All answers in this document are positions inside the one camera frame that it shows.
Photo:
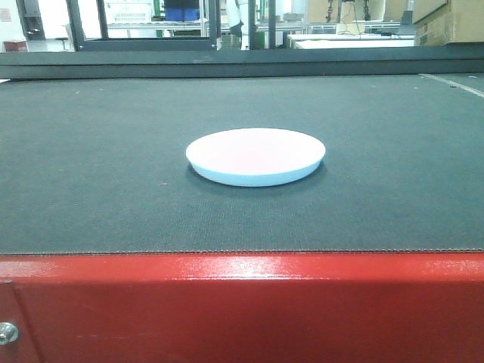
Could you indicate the silver bolt on frame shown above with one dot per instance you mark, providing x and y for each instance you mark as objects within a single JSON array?
[{"x": 9, "y": 333}]

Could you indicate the red metal table frame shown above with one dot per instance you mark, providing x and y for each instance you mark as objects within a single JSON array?
[{"x": 244, "y": 307}]

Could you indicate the blue storage bins on rack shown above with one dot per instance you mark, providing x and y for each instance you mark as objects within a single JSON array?
[{"x": 182, "y": 10}]

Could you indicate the dark grey table mat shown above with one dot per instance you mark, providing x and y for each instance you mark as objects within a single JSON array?
[{"x": 360, "y": 163}]

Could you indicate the dark red small box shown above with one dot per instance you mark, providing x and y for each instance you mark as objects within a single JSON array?
[{"x": 15, "y": 46}]

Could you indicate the black metal frame cart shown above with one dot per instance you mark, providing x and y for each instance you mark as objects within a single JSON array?
[{"x": 141, "y": 26}]

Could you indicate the cardboard boxes stack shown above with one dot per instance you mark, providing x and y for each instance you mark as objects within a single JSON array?
[{"x": 447, "y": 22}]

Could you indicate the light blue round tray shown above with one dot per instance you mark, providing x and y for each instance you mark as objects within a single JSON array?
[{"x": 255, "y": 157}]

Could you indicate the white background table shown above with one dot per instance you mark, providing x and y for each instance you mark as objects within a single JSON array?
[{"x": 336, "y": 41}]

